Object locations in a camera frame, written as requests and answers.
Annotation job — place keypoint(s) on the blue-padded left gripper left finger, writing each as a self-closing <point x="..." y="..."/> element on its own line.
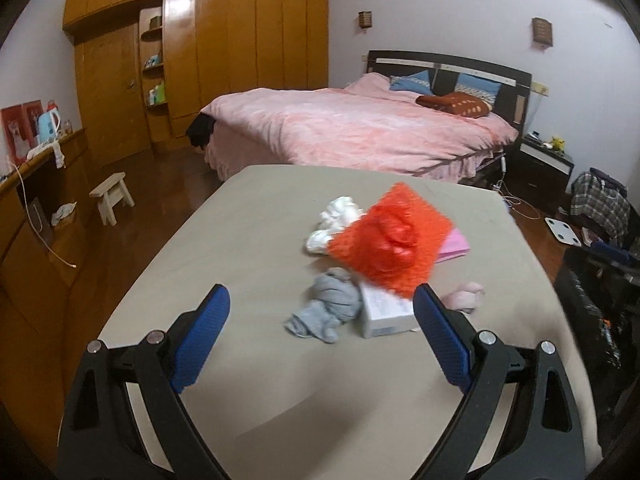
<point x="99" y="436"/>

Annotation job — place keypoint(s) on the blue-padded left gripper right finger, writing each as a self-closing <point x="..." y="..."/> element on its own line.
<point x="542" y="437"/>

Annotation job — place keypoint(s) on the pink cloth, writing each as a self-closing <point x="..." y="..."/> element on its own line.
<point x="466" y="298"/>

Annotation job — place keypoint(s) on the white small carton box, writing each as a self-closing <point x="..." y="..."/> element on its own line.
<point x="384" y="313"/>

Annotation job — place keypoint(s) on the orange foam net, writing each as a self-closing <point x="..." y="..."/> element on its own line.
<point x="396" y="243"/>

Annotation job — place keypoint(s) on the grey balled sock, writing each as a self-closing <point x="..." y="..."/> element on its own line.
<point x="334" y="300"/>

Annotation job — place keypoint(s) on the white tissue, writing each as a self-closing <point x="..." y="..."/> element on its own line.
<point x="338" y="215"/>

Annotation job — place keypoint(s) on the pink paper pad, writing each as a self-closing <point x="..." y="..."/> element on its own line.
<point x="455" y="246"/>

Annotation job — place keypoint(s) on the white bathroom scale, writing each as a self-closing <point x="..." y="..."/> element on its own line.
<point x="562" y="232"/>

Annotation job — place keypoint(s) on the plaid shirt on chair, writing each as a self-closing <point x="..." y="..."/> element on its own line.
<point x="603" y="202"/>

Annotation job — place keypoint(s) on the small white wooden stool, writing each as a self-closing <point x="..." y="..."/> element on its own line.
<point x="108" y="194"/>

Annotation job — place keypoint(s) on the wooden side cabinet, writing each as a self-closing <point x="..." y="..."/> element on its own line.
<point x="44" y="208"/>

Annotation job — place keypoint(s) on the black bedside nightstand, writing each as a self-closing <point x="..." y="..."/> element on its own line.
<point x="541" y="175"/>

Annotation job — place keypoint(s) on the yellow plush toy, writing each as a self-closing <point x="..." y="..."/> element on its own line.
<point x="557" y="144"/>

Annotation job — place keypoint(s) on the black cloth on bed corner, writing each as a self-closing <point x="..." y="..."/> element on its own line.
<point x="200" y="130"/>

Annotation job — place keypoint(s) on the blue electric kettle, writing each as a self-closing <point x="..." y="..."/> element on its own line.
<point x="49" y="126"/>

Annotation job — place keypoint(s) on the brown dotted cushion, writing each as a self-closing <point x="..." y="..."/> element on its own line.
<point x="457" y="104"/>

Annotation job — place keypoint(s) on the dark wooden headboard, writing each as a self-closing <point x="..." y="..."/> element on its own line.
<point x="514" y="85"/>

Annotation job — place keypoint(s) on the right blue pillow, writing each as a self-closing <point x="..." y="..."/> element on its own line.
<point x="483" y="89"/>

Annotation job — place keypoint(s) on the blue pillow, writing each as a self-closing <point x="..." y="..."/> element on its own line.
<point x="419" y="83"/>
<point x="483" y="89"/>

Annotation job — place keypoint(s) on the pink quilt bed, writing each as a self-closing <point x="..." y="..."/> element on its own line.
<point x="366" y="125"/>

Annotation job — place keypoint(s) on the left blue pillow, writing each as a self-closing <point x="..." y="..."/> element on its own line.
<point x="419" y="83"/>

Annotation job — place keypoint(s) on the large wooden wardrobe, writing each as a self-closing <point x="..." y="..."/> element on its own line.
<point x="145" y="68"/>

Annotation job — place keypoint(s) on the red picture frame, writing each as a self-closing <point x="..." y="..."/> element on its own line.
<point x="20" y="127"/>

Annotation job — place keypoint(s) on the right wall lamp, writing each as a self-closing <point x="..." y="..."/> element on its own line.
<point x="542" y="32"/>

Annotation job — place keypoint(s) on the wall lamp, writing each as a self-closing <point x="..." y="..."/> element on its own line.
<point x="364" y="20"/>
<point x="542" y="32"/>

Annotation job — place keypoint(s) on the left wall lamp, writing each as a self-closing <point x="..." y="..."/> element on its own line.
<point x="364" y="20"/>

